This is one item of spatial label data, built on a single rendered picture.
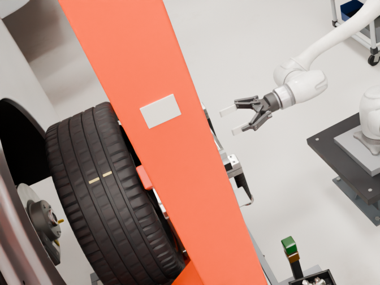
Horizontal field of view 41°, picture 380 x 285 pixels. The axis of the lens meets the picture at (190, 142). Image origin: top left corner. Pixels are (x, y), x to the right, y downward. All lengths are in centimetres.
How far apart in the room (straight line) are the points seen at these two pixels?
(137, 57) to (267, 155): 213
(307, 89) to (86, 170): 91
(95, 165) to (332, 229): 140
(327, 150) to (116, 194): 130
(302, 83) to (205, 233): 91
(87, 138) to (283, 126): 180
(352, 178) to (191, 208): 130
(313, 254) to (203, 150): 150
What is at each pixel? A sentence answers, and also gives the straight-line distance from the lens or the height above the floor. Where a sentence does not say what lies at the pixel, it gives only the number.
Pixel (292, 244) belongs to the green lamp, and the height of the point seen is 66.
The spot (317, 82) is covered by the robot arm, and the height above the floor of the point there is 86.
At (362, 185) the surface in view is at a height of 30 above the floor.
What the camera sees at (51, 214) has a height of 88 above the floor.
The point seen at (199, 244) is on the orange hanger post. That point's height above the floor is 107.
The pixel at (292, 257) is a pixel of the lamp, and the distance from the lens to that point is 175.
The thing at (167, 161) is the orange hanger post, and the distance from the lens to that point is 106.
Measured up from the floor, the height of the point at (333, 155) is 30.
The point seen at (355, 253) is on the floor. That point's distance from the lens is 247.
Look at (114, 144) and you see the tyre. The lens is 151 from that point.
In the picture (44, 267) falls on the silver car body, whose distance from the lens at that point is 142.
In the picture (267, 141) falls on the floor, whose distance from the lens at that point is 308.
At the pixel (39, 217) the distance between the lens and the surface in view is 183.
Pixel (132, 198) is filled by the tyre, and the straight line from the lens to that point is 147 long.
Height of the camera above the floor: 201
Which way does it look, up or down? 38 degrees down
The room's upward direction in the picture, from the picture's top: 22 degrees counter-clockwise
